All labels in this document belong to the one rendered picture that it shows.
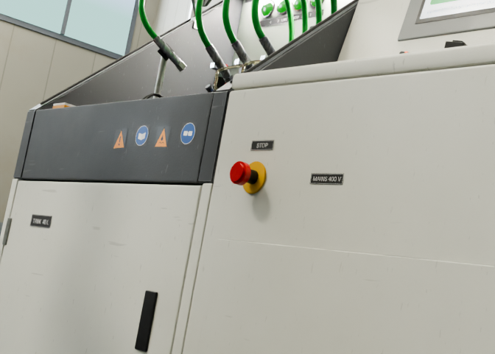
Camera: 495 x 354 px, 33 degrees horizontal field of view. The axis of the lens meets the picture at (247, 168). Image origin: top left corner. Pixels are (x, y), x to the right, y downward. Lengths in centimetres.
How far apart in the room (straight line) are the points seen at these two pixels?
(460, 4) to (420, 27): 8
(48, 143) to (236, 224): 66
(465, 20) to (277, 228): 49
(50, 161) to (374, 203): 89
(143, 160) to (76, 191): 22
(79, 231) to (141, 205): 20
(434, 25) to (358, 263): 53
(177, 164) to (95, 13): 659
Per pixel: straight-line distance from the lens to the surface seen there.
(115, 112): 164
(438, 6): 150
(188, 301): 135
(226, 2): 165
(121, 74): 206
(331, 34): 158
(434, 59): 112
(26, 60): 767
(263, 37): 160
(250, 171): 125
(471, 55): 109
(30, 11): 774
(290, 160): 124
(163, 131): 149
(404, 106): 112
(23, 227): 185
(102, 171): 163
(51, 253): 173
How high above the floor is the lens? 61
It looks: 9 degrees up
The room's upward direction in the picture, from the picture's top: 10 degrees clockwise
